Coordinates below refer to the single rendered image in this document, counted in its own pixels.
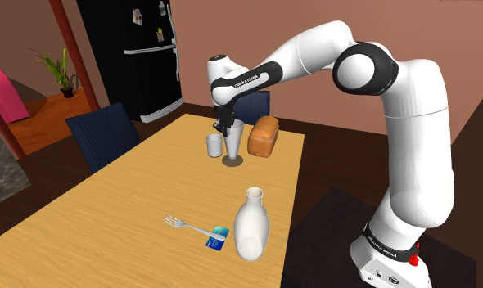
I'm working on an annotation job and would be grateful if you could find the small white cup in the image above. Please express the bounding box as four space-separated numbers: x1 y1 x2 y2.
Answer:
205 133 224 159

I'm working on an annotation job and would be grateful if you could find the white bottle vase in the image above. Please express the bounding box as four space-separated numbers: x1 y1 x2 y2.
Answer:
232 186 271 263

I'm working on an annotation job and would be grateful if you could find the black refrigerator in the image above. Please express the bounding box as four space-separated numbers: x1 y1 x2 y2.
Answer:
74 0 185 124

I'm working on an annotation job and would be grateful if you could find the dark robot stand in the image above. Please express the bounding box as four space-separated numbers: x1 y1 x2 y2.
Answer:
280 186 478 288

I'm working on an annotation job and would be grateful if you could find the blue card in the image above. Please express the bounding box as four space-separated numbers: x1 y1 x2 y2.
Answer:
205 225 231 252

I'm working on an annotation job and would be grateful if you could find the silver fork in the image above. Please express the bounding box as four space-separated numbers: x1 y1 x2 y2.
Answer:
163 215 227 242

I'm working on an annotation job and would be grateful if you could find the tall white tapered cup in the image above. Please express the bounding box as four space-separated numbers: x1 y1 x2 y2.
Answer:
221 119 246 168

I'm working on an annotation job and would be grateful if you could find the brown bread loaf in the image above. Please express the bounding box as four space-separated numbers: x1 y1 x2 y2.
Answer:
246 115 281 159

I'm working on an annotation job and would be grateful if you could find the light wooden table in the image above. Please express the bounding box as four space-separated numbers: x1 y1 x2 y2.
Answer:
0 113 305 288

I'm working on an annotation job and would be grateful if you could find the dark blue chair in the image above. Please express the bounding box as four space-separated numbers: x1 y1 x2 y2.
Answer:
232 90 272 126
64 101 142 175

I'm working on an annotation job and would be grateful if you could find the pink rounded cabinet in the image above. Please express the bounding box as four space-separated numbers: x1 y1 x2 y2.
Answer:
0 61 30 124

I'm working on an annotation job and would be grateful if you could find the green potted plant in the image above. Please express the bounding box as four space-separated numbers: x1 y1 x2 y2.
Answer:
29 47 79 99

